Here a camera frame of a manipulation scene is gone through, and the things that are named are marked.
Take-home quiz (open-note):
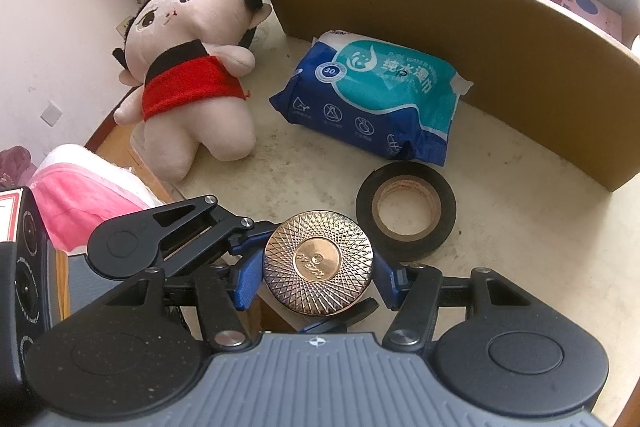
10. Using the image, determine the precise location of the white wall socket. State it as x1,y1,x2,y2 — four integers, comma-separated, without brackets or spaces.
39,103,64,126

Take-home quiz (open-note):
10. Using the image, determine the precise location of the beige desktop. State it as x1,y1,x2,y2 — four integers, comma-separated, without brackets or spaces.
82,2,640,427

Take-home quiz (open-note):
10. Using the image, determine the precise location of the black tape roll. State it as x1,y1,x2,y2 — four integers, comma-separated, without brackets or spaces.
356,164,457,262

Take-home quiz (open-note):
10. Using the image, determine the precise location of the plush doll with red top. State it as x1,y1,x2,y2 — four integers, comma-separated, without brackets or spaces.
111,0,274,182

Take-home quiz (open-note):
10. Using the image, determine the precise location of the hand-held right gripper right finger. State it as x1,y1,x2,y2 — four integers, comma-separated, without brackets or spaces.
374,255,532,353

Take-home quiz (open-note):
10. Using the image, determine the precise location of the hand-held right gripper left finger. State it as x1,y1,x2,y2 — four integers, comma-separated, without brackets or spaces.
106,252,263,354

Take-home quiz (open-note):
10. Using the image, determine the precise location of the blue wet wipes pack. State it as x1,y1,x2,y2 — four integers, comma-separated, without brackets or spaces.
269,29,475,167

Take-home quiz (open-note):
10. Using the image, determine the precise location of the brown cardboard box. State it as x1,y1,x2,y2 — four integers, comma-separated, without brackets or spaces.
251,0,640,193

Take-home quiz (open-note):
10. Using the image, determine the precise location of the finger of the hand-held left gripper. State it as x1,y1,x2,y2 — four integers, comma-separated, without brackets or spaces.
149,193,274,276
297,298,380,334

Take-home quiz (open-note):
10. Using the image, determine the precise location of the maroon fuzzy cloth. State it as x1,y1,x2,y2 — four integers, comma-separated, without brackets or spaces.
0,145,35,192

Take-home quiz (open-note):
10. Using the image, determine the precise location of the pink blanket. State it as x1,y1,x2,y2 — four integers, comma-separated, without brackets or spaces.
27,144,174,254

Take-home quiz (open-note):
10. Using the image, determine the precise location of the round gold tin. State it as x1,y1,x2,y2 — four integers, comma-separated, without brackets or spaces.
262,210,375,319

